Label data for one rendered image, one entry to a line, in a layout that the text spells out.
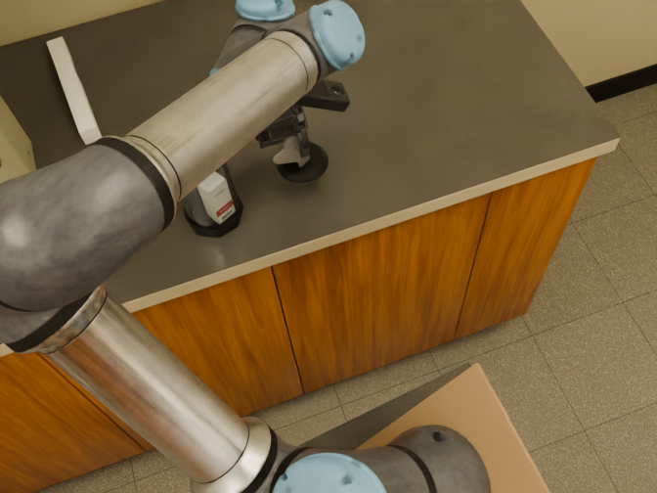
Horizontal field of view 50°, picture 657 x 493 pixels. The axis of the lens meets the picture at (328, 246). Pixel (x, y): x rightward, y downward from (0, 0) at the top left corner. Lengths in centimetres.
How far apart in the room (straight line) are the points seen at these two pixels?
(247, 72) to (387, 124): 67
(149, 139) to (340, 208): 67
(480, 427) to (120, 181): 53
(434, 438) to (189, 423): 31
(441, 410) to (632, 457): 129
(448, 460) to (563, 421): 129
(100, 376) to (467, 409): 44
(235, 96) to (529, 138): 78
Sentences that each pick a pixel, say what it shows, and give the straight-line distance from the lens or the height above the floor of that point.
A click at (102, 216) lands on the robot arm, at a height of 153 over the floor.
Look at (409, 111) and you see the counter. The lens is 139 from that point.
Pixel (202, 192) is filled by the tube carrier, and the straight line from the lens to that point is 114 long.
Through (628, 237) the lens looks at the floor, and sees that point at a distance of 246.
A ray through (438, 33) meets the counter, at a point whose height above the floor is 94.
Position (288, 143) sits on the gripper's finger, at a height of 109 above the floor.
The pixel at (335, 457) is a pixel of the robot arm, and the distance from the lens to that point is 77.
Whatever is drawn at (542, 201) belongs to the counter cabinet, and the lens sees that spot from 155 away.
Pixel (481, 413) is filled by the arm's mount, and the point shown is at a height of 114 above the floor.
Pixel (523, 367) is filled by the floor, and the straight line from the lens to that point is 217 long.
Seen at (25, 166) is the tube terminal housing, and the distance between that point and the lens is 139.
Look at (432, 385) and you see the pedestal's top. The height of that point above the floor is 94.
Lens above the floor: 199
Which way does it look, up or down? 60 degrees down
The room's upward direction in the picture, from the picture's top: 6 degrees counter-clockwise
